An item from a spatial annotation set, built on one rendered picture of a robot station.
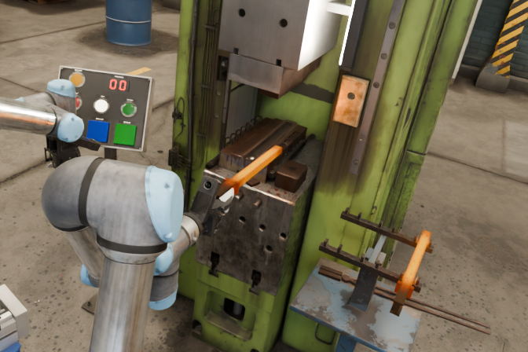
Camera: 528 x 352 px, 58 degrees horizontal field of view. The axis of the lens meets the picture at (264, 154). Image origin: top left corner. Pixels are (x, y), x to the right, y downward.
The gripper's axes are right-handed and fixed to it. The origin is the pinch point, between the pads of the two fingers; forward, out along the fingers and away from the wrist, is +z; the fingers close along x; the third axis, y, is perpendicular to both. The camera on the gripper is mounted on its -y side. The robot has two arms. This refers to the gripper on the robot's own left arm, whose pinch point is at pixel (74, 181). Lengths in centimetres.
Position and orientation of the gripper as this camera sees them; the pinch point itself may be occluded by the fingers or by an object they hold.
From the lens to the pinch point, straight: 168.9
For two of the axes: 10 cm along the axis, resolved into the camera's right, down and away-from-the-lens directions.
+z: -1.4, 8.7, 4.7
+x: 7.5, 4.0, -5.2
